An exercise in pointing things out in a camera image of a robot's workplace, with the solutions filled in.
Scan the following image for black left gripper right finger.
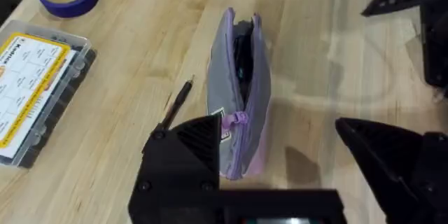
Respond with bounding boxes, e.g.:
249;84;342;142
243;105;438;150
335;117;448;224

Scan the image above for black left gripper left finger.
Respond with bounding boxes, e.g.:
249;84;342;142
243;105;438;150
127;113;223;224

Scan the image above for grey and purple zip bag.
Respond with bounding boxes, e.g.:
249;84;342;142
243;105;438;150
205;6;273;181

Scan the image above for black pen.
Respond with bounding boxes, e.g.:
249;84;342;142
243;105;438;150
159;74;195;131

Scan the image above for clear plastic box yellow label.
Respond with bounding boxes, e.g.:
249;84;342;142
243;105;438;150
0;19;97;169

